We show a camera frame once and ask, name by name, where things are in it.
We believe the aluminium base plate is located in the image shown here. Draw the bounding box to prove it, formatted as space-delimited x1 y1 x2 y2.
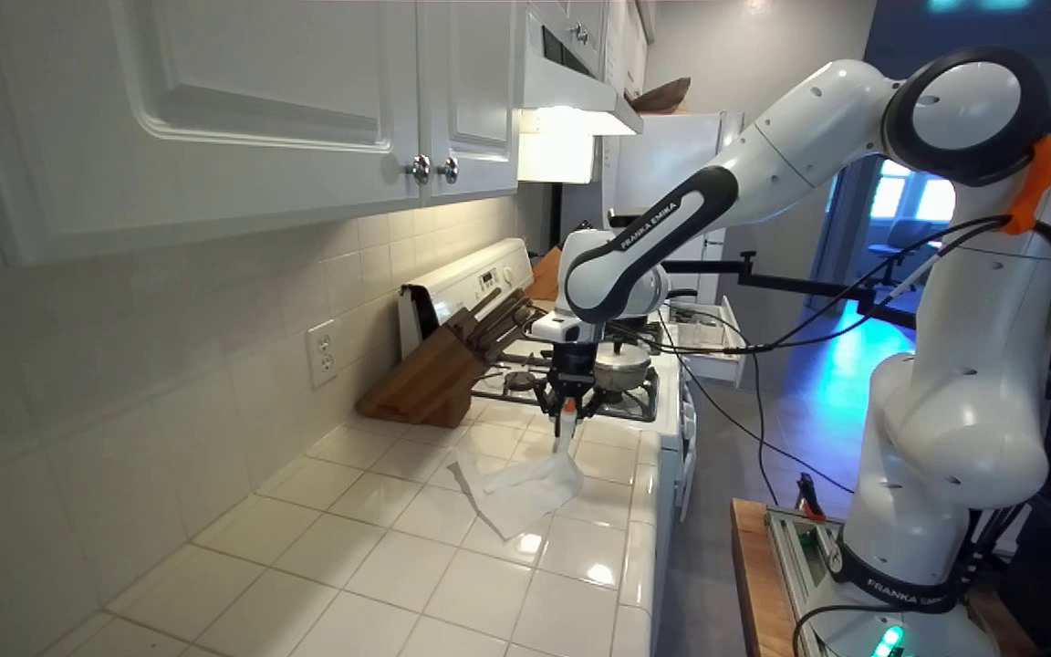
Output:
764 502 1005 657

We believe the white range hood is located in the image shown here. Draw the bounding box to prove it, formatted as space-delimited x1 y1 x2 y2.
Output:
512 11 645 186

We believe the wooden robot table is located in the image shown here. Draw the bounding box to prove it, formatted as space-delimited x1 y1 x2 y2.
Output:
725 495 1039 657

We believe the orange cable strap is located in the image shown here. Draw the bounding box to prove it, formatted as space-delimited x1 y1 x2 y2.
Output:
1001 129 1051 236

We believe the white cabinet above hood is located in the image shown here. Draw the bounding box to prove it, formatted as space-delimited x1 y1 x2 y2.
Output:
527 0 658 119

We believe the white paper towel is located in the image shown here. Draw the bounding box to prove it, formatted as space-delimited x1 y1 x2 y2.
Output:
448 450 589 543

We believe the black camera boom rod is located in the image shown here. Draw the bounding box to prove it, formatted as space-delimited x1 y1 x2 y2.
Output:
663 250 920 327

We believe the black camera cable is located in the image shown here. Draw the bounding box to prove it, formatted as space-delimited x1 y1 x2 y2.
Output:
658 210 1051 361

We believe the white wall outlet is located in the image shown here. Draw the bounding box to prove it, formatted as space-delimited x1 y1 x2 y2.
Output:
303 313 342 394

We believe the wooden cutting board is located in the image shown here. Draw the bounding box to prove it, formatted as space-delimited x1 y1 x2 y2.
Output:
527 244 568 306

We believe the wooden knife block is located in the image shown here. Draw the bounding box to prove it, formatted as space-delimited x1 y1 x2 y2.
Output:
356 285 542 429

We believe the white upper kitchen cabinet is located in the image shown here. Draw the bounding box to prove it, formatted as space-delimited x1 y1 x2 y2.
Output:
0 0 527 270

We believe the brown basket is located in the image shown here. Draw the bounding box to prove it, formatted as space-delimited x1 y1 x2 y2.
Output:
626 74 699 119

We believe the thin black floor cable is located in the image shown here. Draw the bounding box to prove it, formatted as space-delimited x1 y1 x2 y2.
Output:
684 361 863 498

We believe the bright window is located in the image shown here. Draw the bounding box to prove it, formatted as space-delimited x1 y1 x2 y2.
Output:
868 158 960 225

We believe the white gas stove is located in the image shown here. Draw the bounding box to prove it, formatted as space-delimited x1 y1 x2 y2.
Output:
396 232 701 576

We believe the white plastic bin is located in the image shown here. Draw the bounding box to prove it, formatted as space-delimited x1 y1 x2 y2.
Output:
663 296 753 388

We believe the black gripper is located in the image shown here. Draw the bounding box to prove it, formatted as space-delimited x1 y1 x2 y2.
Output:
544 338 605 422

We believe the silver pot with lid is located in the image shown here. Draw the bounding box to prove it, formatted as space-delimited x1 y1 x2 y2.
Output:
593 338 658 394

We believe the red black clamp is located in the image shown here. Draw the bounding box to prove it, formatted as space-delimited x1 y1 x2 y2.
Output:
795 469 828 522

